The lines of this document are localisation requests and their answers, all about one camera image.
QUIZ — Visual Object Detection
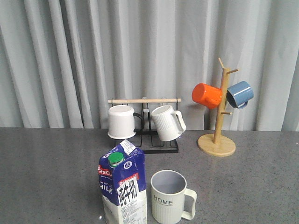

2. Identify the orange mug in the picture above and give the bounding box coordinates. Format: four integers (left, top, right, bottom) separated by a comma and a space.
192, 83, 222, 109

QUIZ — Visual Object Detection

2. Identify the black metal mug rack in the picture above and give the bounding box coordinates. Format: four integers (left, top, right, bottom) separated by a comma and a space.
108, 97, 181, 154

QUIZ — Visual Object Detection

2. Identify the pale green HOME mug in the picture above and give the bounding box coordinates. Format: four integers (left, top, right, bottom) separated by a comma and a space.
150, 170, 197, 224

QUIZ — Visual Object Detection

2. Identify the blue mug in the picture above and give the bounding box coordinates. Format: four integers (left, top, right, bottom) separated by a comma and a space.
226, 81, 254, 109

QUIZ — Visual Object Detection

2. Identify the white ribbed mug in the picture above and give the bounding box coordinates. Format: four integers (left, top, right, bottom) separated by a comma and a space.
151, 105, 186, 142

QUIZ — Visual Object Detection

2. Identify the white mug black handle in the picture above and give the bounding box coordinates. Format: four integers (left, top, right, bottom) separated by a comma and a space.
107, 105, 144, 140

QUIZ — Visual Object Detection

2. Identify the wooden mug tree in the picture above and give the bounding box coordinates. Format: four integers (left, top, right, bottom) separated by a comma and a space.
197, 58, 238, 157

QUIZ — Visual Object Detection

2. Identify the blue white milk carton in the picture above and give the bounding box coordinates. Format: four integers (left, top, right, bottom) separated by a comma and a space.
98, 140, 147, 224

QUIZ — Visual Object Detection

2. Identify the grey curtain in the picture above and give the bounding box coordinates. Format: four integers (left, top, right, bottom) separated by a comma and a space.
0, 0, 299, 131

